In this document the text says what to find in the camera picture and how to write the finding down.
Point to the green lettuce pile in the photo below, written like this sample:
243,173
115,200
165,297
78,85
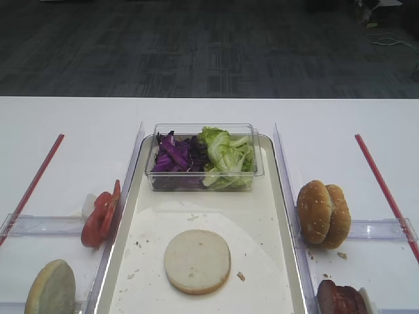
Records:
231,162

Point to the rear tomato slice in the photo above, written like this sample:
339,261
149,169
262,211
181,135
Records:
110,210

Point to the tomato slice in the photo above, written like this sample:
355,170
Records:
90,236
110,210

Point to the front tomato slice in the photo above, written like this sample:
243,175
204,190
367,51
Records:
90,236

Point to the front meat patty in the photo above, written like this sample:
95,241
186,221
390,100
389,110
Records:
329,298

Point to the meat patty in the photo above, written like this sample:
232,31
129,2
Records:
349,300
329,298

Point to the rear meat patty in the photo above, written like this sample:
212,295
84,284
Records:
349,300

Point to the white slice beside patties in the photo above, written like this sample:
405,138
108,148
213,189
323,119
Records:
369,304

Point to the clear plastic salad container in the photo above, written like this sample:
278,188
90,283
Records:
183,131

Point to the shredded purple cabbage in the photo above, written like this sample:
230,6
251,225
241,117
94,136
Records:
188,155

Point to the bottom bun slice on tray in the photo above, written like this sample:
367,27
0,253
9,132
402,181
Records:
197,261

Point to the front sesame bun top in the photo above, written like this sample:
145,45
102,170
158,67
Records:
314,211

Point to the sesame bun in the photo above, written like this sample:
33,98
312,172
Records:
314,211
340,221

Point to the left long clear divider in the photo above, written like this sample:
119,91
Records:
91,304

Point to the long clear divider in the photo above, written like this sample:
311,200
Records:
308,293
91,304

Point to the white onion slice left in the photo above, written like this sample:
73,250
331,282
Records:
87,208

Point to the white metal serving tray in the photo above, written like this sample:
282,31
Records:
264,277

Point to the rear sesame bun top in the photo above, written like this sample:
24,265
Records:
340,221

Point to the right red tape strip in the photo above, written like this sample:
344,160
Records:
386,193

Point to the red tape strip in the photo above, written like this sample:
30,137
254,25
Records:
31,189
386,193

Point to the left red tape strip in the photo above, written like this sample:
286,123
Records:
31,189

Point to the right long clear divider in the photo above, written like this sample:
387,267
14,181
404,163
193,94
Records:
308,293

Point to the upper right clear holder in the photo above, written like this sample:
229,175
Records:
392,229

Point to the clear holder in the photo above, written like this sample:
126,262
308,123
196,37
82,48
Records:
32,226
392,229

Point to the upper left clear holder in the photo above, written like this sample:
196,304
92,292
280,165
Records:
32,226

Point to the standing bun half left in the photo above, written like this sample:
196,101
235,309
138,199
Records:
53,290

